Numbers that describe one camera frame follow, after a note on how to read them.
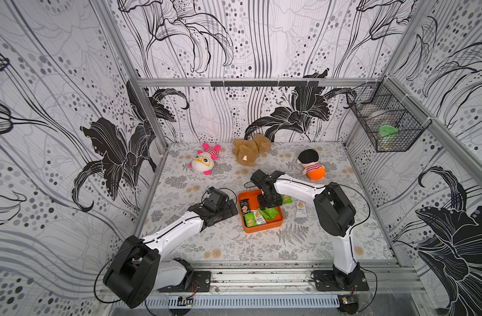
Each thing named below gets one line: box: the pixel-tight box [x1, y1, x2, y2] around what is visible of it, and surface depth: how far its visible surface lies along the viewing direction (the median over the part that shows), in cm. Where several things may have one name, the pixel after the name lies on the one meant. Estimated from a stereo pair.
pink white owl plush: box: [188, 142, 222, 176], surface depth 106 cm
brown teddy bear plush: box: [231, 133, 272, 167], surface depth 107 cm
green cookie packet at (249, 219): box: [242, 211, 258, 228], surface depth 88 cm
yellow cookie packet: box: [254, 210, 267, 226], surface depth 90 cm
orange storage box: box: [237, 188, 284, 234], surface depth 90 cm
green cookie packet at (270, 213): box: [257, 207, 280, 221], surface depth 90 cm
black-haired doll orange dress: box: [296, 148, 326, 181], surface depth 105 cm
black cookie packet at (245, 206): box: [239, 198, 252, 215], surface depth 92 cm
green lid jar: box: [377, 125, 400, 150], surface depth 81 cm
